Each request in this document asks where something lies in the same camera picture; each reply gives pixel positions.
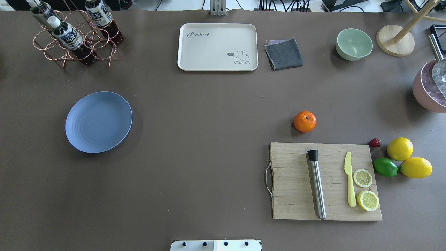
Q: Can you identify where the orange fruit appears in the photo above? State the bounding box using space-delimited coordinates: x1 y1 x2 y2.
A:
293 110 317 133

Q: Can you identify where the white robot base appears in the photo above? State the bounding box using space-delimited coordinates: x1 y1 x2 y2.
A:
170 239 262 251

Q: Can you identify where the blue round plate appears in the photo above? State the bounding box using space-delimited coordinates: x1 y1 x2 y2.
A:
65 92 133 153

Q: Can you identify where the cream rabbit tray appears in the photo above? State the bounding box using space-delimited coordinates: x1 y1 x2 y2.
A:
177 23 258 71

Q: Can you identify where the grey folded cloth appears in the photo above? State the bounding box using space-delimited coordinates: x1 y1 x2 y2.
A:
263 38 304 70

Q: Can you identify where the wooden cutting board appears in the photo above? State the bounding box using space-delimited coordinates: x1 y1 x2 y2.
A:
270 142 382 221

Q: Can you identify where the steel muddler black tip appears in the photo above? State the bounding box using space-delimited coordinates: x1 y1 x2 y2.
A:
307 150 327 220

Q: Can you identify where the yellow plastic knife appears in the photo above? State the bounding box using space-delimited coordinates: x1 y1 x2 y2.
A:
344 151 356 207

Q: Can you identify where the upper lemon slice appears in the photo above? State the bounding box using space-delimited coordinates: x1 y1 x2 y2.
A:
353 169 373 188

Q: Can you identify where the green bowl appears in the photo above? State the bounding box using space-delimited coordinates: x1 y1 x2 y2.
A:
336 28 373 61

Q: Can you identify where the red strawberry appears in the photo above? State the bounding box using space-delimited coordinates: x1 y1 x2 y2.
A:
368 138 381 148

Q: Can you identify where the right back tea bottle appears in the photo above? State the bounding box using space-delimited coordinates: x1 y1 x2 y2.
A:
84 0 124 45

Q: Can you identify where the tea bottle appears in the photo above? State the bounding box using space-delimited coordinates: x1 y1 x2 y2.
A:
27 0 59 29
47 16 96 66
84 0 124 45

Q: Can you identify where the lower lemon half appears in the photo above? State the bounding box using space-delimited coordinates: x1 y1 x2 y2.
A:
357 191 379 212

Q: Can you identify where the green lime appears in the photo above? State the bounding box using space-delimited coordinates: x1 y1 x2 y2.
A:
372 157 398 177

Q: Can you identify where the upper whole lemon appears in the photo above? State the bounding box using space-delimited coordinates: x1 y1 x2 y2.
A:
387 137 414 161

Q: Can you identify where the whole lemon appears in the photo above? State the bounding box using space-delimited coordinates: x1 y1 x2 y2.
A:
387 137 414 161
400 157 433 178

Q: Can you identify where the front tea bottle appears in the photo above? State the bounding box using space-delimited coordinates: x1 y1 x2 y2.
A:
47 16 96 66

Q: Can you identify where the wooden round stand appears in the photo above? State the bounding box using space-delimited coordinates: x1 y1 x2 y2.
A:
376 0 446 57

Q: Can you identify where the lower whole lemon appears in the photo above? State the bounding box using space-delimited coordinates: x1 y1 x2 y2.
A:
400 157 433 178

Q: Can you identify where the pink pot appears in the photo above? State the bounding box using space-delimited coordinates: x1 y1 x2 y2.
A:
412 34 446 113

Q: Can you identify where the left back tea bottle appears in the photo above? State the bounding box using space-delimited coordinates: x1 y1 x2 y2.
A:
27 0 59 29

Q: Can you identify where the black box at edge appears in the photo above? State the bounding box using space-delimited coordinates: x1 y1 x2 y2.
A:
429 24 446 47

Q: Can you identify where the grey metal post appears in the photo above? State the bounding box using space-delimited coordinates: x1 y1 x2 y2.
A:
209 0 226 16

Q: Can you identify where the copper wire bottle rack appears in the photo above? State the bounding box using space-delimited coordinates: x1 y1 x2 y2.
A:
32 0 121 68

